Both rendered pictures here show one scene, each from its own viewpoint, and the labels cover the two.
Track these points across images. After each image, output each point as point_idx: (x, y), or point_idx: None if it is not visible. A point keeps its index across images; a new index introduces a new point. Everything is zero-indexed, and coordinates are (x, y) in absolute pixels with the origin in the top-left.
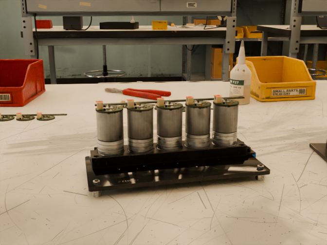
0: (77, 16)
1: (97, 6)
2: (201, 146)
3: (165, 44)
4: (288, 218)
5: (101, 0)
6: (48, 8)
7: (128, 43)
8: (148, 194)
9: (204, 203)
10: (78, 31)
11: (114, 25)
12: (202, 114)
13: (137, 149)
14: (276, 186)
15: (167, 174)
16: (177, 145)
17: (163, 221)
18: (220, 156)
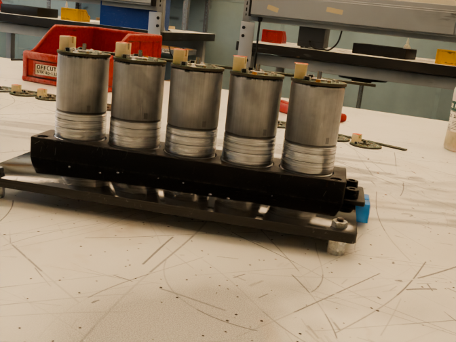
0: (320, 28)
1: (352, 16)
2: (243, 160)
3: (452, 89)
4: (296, 331)
5: (361, 8)
6: (280, 12)
7: (390, 79)
8: (78, 217)
9: (155, 255)
10: (317, 50)
11: (375, 49)
12: (252, 93)
13: (117, 139)
14: (353, 273)
15: (134, 191)
16: (195, 148)
17: (26, 258)
18: (280, 192)
